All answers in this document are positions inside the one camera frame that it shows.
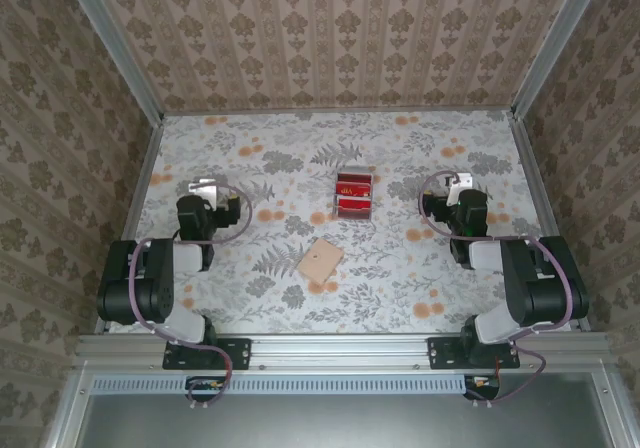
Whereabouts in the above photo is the red tray box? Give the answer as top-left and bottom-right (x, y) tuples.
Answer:
(330, 165), (376, 220)

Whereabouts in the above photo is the wide aluminium mounting rail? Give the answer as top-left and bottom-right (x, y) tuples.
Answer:
(73, 331), (610, 372)

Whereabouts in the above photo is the wrist white bracket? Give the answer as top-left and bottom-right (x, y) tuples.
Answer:
(188, 177), (220, 207)
(446, 171), (474, 204)

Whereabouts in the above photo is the aluminium table side rail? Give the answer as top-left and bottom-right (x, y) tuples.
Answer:
(93, 115), (166, 334)
(509, 110), (593, 333)

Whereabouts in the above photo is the beige leather card holder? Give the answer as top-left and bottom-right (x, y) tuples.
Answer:
(296, 236), (346, 286)

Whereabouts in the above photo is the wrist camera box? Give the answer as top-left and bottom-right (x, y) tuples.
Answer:
(215, 192), (243, 229)
(422, 191), (451, 225)

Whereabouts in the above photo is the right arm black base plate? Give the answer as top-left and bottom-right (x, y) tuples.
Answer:
(427, 336), (521, 372)

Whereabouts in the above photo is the aluminium frame post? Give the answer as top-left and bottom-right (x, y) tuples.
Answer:
(55, 0), (167, 124)
(509, 0), (610, 119)

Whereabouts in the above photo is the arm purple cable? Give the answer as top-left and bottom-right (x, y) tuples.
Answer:
(127, 183), (255, 410)
(421, 170), (575, 409)

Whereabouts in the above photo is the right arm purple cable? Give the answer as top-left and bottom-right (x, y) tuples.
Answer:
(421, 170), (575, 409)

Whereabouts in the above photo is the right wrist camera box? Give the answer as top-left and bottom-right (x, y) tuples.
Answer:
(422, 191), (451, 225)

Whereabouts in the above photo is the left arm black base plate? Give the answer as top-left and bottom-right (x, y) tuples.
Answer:
(162, 336), (252, 372)

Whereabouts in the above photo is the grey slotted cable duct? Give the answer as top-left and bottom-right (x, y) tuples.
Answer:
(92, 373), (469, 395)

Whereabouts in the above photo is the left wrist white bracket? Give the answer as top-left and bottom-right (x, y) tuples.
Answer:
(188, 177), (220, 207)

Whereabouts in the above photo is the grey metal sheet panel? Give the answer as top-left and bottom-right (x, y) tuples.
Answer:
(74, 392), (619, 448)

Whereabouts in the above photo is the red VIP card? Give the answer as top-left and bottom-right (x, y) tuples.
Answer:
(336, 181), (373, 198)

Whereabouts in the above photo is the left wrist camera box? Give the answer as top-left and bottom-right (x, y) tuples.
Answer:
(215, 192), (243, 229)

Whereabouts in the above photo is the thin aluminium table rail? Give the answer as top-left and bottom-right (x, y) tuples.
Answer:
(162, 106), (514, 117)

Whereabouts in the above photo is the aluminium lower frame rail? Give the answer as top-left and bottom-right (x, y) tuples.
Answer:
(589, 367), (632, 448)
(42, 367), (94, 448)

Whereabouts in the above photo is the right wrist white bracket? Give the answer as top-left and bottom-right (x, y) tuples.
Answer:
(446, 171), (474, 204)

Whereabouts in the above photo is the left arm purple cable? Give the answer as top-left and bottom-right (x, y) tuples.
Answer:
(127, 183), (255, 410)

